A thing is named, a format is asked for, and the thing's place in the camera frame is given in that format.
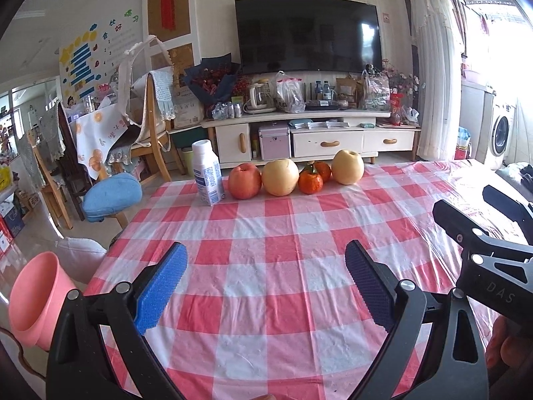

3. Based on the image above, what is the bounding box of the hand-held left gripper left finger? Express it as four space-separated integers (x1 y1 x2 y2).
46 242 189 400

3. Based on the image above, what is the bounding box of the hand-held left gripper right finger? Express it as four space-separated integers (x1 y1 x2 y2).
345 239 489 400

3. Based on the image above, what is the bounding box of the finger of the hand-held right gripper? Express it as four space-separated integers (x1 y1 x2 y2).
482 185 533 222
432 200 533 261

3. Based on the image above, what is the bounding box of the pink plastic bin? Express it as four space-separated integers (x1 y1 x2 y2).
8 252 78 351

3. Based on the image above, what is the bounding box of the person's right hand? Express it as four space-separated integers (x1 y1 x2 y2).
485 316 533 388

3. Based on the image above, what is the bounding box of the white washing machine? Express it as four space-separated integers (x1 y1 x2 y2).
483 102 519 166

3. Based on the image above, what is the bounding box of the white cushion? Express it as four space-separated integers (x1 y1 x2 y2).
56 237 109 284

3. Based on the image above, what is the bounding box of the blue seat cushion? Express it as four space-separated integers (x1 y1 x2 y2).
82 173 143 222

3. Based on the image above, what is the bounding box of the red white checked tablecloth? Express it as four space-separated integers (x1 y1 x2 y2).
83 160 533 400

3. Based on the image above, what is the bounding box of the white bottle with blue label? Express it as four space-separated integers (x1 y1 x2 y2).
192 139 226 207

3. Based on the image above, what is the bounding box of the yellow pear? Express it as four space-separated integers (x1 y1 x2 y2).
262 157 300 196
332 149 365 186

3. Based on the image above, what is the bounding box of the red gift bag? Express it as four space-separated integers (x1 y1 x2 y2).
389 92 406 126

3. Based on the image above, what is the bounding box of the red apple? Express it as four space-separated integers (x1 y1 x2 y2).
228 162 263 200

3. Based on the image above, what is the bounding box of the light wooden chair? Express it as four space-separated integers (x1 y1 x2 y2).
129 71 173 184
27 129 73 230

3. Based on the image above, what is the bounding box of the dark wooden chair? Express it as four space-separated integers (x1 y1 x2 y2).
56 100 96 221

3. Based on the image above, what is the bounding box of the white curtain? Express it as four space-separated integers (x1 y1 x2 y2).
408 0 463 161

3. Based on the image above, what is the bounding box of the white television cabinet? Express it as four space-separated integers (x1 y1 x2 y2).
202 110 421 165

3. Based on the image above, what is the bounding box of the clear plastic bag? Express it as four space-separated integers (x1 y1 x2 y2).
361 69 392 111

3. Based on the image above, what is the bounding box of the white orange-print apron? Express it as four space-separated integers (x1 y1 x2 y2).
75 35 161 180

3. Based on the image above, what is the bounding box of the brown paper bag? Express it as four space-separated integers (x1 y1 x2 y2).
335 76 359 103

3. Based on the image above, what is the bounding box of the white printed box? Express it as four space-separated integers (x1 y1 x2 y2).
173 91 205 130

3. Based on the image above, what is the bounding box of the pink metal case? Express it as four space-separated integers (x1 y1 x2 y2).
258 123 291 161

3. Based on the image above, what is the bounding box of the pack of small bottles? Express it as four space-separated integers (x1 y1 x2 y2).
212 101 244 119

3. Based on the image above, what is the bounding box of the pale green lace cloth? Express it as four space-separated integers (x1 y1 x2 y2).
148 69 176 121

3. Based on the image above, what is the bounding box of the glass electric kettle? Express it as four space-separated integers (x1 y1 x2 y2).
244 80 277 114

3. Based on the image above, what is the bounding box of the white plastic bag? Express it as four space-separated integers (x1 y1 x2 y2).
272 71 306 113

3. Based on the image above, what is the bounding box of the dark wrapped flower bouquet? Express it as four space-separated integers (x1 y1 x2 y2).
183 53 242 107

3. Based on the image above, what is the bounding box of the black television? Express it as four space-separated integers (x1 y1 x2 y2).
234 0 383 76

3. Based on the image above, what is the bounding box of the colourful wall poster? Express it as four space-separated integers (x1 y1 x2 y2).
58 8 140 101

